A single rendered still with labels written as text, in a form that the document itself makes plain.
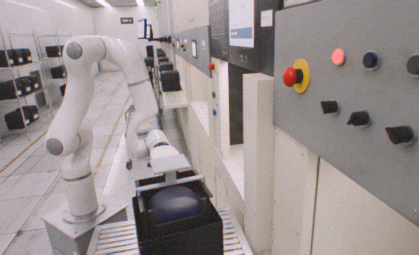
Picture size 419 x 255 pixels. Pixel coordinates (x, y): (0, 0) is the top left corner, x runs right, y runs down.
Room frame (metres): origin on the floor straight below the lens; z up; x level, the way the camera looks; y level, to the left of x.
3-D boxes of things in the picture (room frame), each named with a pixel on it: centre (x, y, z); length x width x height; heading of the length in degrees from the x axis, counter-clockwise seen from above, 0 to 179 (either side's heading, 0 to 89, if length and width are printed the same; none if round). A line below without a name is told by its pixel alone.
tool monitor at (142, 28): (4.40, 0.76, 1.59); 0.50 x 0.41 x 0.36; 100
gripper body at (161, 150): (0.96, 0.17, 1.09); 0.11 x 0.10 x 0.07; 18
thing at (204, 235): (0.86, 0.14, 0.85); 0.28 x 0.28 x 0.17; 18
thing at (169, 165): (0.86, 0.14, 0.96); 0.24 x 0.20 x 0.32; 108
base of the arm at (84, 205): (1.13, 0.60, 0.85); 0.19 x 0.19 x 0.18
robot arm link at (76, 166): (1.16, 0.60, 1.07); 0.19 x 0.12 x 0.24; 174
